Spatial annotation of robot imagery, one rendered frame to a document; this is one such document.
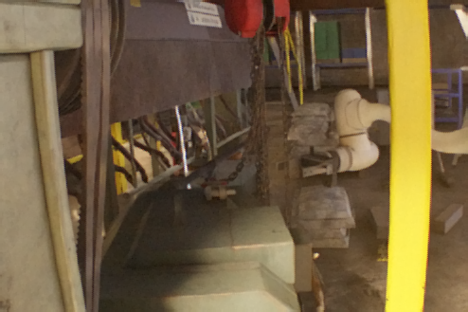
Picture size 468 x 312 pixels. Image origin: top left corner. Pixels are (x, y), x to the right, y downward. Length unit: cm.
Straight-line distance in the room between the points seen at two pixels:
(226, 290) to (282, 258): 16
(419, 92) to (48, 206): 92
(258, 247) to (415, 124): 52
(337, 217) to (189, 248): 243
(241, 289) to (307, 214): 250
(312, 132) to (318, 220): 189
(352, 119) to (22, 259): 144
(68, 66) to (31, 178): 15
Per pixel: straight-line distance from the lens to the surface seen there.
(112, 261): 103
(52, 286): 60
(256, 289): 85
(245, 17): 145
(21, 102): 55
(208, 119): 251
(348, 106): 183
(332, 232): 333
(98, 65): 65
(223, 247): 96
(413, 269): 136
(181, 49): 218
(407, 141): 126
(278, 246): 96
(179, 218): 109
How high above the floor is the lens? 121
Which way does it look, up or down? 10 degrees down
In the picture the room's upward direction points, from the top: 4 degrees counter-clockwise
